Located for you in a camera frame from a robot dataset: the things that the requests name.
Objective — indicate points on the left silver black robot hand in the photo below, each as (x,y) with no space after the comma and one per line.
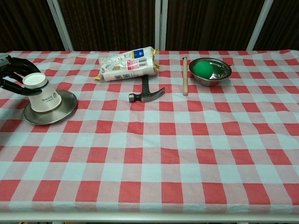
(18,66)

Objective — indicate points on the white paper cup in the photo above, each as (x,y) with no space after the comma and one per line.
(44,98)

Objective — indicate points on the silver metal plate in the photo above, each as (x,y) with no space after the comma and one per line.
(65,105)

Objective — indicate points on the dark ribbed partition panel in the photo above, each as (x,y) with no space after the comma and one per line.
(109,23)
(282,23)
(25,25)
(210,23)

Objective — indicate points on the white plastic snack package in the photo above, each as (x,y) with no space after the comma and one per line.
(126,65)

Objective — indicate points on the black claw hammer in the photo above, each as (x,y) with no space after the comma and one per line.
(147,93)

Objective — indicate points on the red white checkered tablecloth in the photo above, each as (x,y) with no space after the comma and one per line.
(151,144)

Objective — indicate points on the wooden stick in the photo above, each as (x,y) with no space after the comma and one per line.
(185,77)

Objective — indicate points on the green ball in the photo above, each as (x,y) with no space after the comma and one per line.
(202,70)

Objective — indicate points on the steel bowl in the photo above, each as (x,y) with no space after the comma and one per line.
(222,70)

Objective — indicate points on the grey metal partition post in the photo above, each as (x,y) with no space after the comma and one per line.
(61,25)
(259,25)
(161,23)

